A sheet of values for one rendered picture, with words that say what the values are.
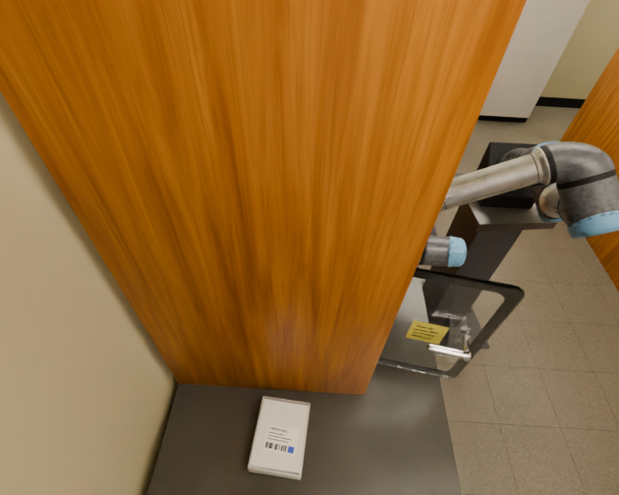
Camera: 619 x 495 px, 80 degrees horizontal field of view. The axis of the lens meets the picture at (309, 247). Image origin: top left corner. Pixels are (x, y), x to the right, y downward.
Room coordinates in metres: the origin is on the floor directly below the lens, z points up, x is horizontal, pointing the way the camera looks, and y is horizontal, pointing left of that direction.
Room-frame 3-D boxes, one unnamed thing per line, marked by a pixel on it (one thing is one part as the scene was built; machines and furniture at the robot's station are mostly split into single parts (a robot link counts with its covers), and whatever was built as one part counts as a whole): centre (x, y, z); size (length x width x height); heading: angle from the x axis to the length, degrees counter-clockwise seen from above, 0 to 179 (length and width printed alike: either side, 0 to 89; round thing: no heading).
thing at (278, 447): (0.24, 0.04, 0.96); 0.16 x 0.12 x 0.04; 175
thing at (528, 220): (1.20, -0.79, 0.92); 0.32 x 0.32 x 0.04; 7
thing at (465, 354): (0.37, -0.31, 1.20); 0.10 x 0.05 x 0.03; 80
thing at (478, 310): (0.41, -0.24, 1.19); 0.30 x 0.01 x 0.40; 80
